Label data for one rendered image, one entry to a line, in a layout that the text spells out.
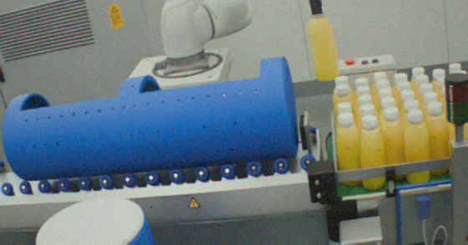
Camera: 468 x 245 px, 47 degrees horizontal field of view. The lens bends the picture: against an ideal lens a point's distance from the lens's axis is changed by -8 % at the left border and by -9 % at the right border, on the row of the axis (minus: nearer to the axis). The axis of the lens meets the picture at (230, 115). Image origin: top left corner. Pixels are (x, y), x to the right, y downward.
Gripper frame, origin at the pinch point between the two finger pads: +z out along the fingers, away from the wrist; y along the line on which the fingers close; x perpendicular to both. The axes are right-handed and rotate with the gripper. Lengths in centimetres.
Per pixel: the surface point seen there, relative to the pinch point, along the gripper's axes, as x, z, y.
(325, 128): -23, 133, -226
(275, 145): -16.3, 34.3, 12.2
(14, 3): -183, -6, -147
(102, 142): -64, 26, 15
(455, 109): 29, 21, 37
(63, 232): -64, 34, 50
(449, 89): 28.2, 16.5, 35.9
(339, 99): 1.4, 31.9, -9.0
